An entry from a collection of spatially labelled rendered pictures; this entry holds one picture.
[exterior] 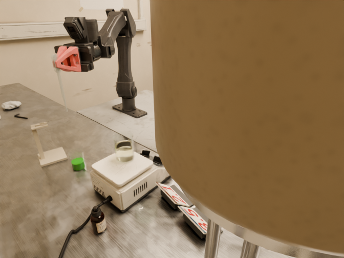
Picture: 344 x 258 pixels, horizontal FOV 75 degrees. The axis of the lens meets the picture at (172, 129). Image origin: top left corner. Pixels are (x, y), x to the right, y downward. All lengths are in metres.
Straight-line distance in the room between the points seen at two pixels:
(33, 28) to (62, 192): 1.39
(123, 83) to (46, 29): 1.00
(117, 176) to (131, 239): 0.14
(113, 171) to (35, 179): 0.28
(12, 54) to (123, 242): 1.60
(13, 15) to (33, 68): 0.35
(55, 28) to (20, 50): 0.28
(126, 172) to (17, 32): 1.47
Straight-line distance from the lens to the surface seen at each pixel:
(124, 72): 1.06
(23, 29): 1.90
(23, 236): 0.64
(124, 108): 1.13
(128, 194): 0.58
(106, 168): 0.61
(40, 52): 1.98
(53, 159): 0.85
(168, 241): 0.55
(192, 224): 0.55
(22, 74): 1.96
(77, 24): 0.73
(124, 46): 1.06
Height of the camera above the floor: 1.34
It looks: 27 degrees down
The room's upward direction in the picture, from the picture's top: straight up
